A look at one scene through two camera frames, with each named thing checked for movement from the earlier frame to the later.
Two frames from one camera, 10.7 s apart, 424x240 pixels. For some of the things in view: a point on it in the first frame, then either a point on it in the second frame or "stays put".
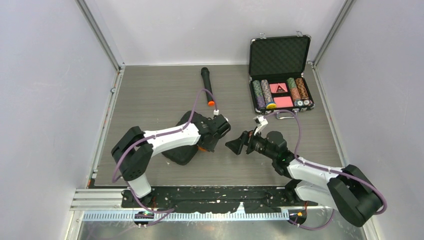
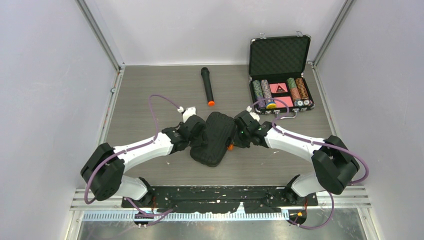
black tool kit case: (182, 155) → (220, 127)
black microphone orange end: (206, 74) stays put
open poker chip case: (277, 65) stays put
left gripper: (211, 147) → (202, 140)
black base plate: (217, 199) stays put
